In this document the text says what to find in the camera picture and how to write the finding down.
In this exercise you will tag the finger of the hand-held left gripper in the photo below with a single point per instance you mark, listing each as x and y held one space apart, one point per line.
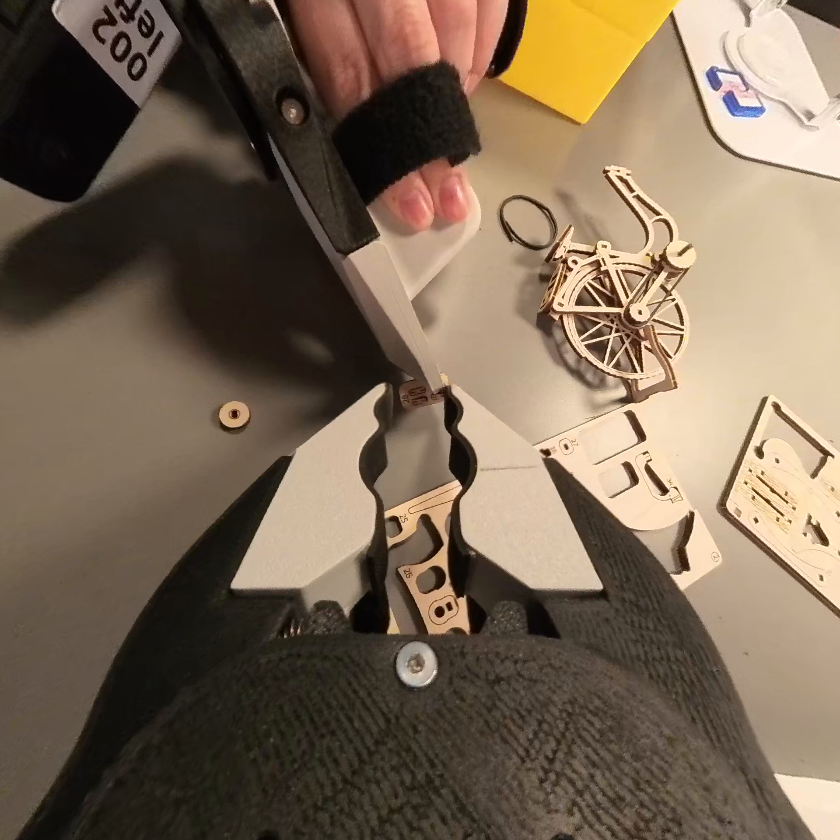
394 308

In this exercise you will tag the wooden bicycle model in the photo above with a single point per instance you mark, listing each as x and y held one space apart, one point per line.
676 256

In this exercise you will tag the wooden parts sheet yellow etching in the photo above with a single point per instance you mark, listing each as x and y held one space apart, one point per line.
781 453

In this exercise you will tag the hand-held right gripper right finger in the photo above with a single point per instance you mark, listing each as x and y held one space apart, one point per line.
525 525

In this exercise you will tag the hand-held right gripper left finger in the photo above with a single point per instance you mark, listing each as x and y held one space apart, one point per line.
308 525

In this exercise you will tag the white instruction booklet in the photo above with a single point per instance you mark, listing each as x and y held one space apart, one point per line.
820 820

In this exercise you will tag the person's left hand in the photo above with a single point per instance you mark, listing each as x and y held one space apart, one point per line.
380 52

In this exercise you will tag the small wooden model part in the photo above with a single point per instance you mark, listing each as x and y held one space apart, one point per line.
413 397

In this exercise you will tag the black rubber band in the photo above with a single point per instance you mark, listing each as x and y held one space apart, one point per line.
502 220

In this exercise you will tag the wooden book stand white legs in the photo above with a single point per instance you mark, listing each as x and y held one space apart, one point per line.
754 138

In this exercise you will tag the yellow plastic bin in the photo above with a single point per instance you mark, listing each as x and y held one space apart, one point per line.
590 52

